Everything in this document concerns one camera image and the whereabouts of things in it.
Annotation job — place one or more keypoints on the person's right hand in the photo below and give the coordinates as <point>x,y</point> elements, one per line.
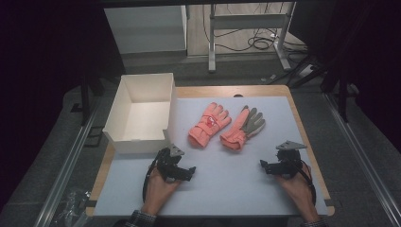
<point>301,189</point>

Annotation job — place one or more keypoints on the metal floor rail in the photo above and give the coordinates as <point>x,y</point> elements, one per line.
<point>362,151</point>
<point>67,170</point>

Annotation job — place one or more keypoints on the white cardboard box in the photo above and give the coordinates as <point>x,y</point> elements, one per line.
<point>142,119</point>

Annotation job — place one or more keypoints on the person's left hand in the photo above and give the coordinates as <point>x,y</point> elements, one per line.
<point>157,192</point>

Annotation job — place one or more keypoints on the clear plastic bag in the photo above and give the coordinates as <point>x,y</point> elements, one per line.
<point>74,208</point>

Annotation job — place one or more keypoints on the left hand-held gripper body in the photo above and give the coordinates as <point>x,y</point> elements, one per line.
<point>166,162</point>

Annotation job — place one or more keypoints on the pink glove with grey palm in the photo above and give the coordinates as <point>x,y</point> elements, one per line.
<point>235,134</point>

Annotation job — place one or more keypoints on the white cabinet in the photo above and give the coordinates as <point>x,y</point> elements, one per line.
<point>145,30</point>

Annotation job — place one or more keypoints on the grey metal desk frame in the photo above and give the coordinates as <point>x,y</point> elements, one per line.
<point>249,21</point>

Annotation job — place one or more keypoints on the black floor bracket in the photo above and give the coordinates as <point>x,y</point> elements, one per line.
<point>94,136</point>

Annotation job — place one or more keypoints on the white power strip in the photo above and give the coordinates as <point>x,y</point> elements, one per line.
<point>306,71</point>

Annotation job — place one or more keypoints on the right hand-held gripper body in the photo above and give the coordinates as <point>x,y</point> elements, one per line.
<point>288,162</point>

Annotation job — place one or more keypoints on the pink glove with red print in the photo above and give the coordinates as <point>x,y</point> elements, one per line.
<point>208,126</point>

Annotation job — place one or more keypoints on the wooden table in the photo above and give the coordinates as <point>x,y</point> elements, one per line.
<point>220,90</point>

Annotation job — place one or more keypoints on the black stand leg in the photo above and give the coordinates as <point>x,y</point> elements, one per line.
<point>85,101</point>
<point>343,101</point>

